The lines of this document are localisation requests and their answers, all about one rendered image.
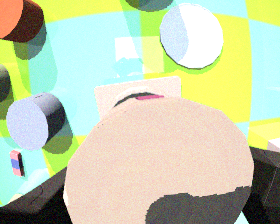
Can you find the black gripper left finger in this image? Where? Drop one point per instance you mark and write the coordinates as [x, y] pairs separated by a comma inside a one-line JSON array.
[[43, 205]]

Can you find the white round dish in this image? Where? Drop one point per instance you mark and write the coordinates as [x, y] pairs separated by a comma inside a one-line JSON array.
[[191, 35]]

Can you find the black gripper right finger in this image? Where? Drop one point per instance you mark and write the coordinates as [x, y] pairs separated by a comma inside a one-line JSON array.
[[263, 204]]

